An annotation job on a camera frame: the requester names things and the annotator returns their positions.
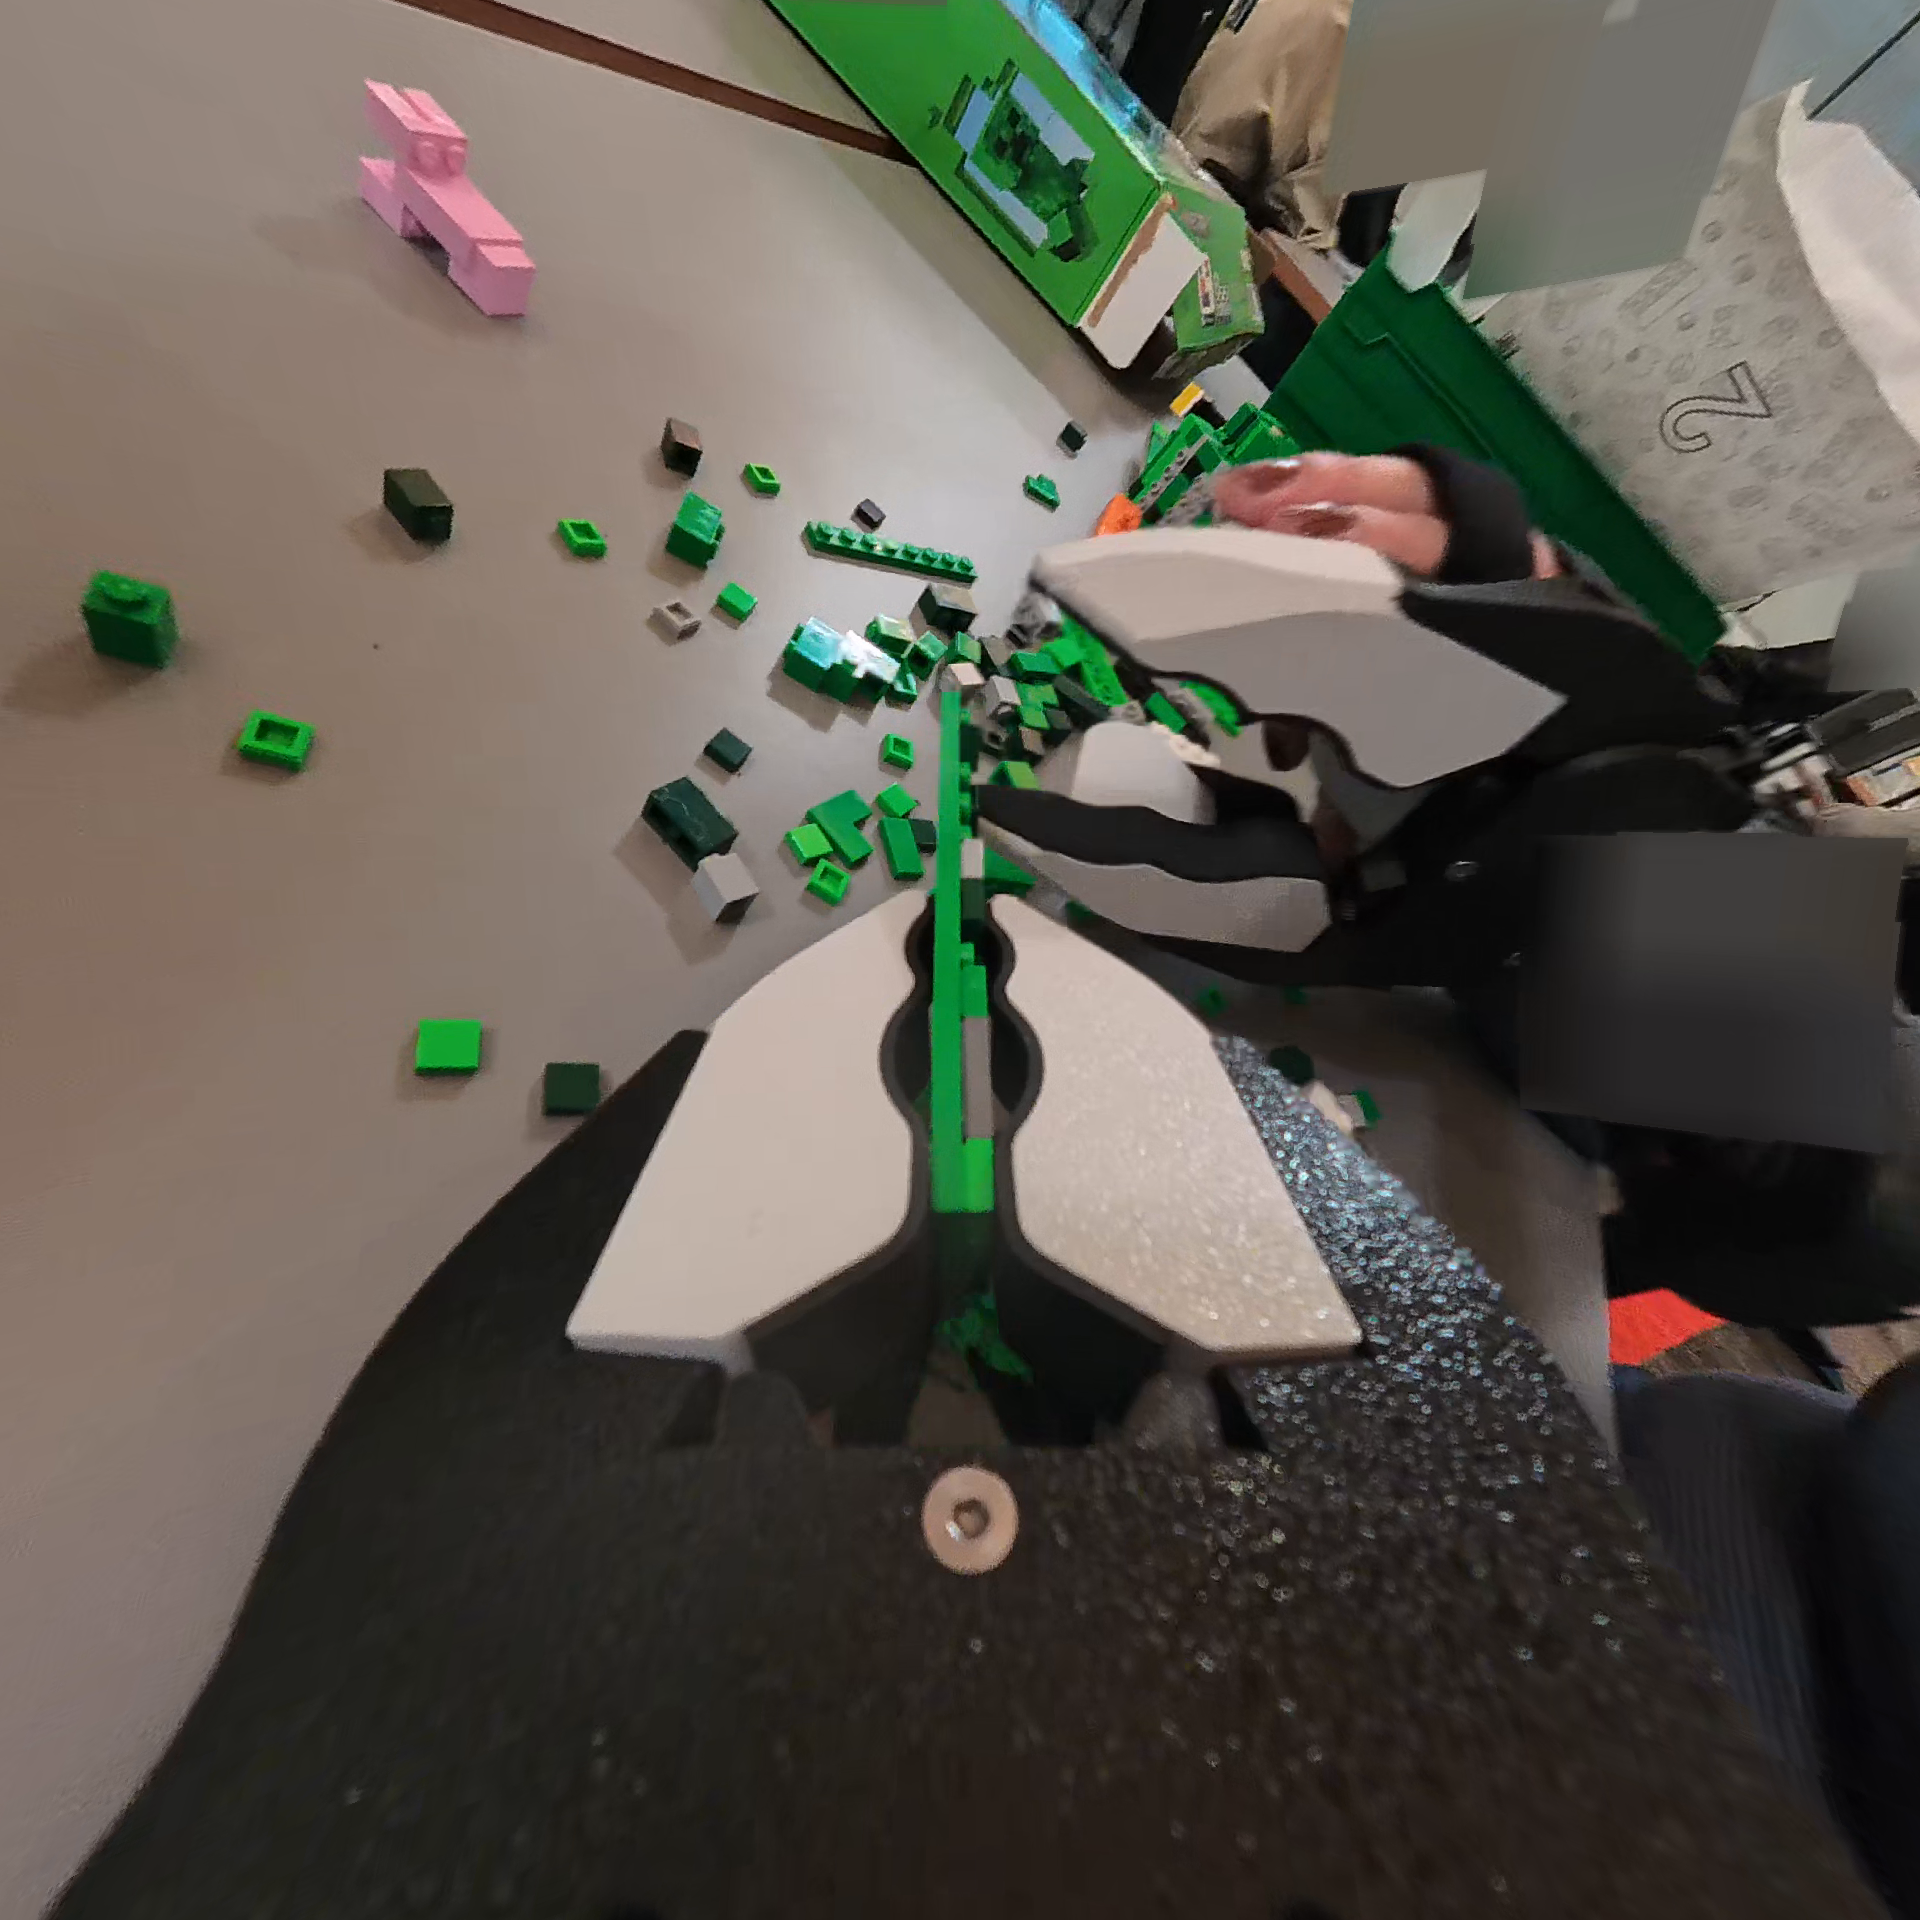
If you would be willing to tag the orange brick separator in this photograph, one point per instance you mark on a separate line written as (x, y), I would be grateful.
(1119, 519)

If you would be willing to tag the scattered small green bricks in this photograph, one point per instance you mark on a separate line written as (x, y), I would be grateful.
(129, 615)

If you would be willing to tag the small dark green brick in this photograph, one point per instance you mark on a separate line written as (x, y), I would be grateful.
(729, 750)

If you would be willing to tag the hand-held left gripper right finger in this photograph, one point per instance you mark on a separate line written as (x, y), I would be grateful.
(1170, 1184)

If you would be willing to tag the long green brick plate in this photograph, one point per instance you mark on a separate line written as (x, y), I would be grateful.
(892, 552)

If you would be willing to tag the small grey brick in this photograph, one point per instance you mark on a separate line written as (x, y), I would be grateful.
(729, 889)

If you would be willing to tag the green mosaic tile panel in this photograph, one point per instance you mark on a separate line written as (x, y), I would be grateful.
(956, 961)

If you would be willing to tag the dark green long brick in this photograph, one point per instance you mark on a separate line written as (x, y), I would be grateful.
(691, 819)

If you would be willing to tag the person's right hand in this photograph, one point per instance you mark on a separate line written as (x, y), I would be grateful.
(1351, 494)

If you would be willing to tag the built green brick structure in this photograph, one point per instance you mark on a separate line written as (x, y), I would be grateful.
(1200, 451)

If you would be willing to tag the orange red object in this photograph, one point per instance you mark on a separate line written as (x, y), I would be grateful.
(1658, 1322)

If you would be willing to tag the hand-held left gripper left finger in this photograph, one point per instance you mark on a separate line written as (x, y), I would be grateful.
(751, 1171)

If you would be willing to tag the grey desk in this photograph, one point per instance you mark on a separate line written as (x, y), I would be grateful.
(225, 1200)

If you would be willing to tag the pink brick pig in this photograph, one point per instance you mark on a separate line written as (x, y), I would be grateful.
(442, 195)

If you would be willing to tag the green brick set box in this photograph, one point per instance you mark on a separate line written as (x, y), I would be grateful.
(1035, 151)

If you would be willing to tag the printed white paper bag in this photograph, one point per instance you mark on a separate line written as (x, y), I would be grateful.
(1694, 391)

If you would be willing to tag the green storage bin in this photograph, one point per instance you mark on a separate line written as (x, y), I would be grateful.
(1425, 391)

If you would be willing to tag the person's blue trousers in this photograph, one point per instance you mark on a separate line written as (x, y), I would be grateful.
(1770, 1574)

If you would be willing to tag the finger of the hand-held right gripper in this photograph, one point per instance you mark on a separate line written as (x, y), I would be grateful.
(1200, 901)
(1291, 631)

